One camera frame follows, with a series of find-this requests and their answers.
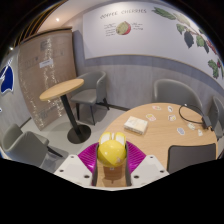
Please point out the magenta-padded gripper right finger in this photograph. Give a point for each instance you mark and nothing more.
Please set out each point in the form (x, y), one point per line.
(148, 168)

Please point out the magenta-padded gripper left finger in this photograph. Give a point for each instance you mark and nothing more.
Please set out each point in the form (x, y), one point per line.
(75, 168)

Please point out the dark grey mouse pad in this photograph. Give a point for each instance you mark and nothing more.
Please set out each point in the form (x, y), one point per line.
(191, 156)

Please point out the small white box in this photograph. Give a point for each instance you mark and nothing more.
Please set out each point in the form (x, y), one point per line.
(135, 125)

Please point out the small printed sticker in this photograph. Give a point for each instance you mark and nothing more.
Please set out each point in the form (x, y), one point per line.
(191, 126)
(156, 107)
(199, 132)
(172, 117)
(180, 130)
(150, 117)
(170, 108)

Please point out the grey armchair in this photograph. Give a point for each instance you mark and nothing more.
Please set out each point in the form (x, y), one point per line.
(218, 116)
(175, 93)
(23, 146)
(90, 88)

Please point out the small round wooden table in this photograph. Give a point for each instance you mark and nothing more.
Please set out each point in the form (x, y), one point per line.
(61, 89)

